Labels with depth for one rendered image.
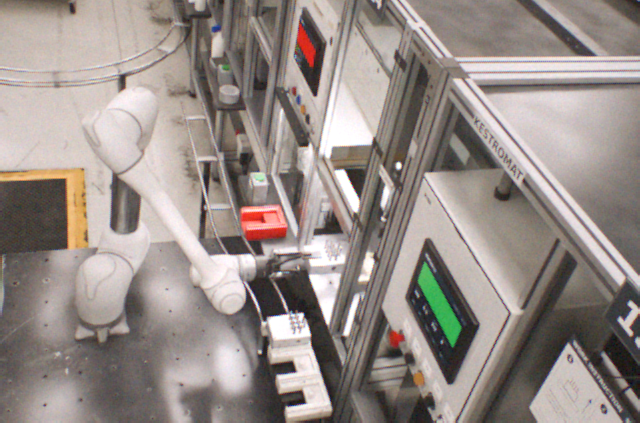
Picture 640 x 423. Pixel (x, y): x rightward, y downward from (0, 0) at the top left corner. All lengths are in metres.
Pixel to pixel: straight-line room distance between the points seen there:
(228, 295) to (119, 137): 0.56
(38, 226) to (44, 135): 0.86
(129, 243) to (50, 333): 0.41
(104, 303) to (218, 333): 0.43
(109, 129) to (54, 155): 2.44
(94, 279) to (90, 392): 0.36
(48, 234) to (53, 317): 1.33
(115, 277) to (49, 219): 1.64
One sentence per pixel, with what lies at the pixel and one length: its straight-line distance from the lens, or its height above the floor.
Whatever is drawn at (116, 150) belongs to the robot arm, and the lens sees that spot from 2.10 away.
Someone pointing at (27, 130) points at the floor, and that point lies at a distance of 4.75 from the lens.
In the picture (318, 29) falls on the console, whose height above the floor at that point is 1.73.
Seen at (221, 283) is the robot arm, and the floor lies 1.15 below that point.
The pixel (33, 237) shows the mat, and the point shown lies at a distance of 3.96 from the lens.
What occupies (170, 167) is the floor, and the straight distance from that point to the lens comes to 4.41.
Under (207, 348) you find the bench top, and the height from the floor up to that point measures 0.68.
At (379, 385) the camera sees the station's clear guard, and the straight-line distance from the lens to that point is 2.09.
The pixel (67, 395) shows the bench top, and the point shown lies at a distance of 2.48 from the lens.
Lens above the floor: 2.71
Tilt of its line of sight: 38 degrees down
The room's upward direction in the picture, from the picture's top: 11 degrees clockwise
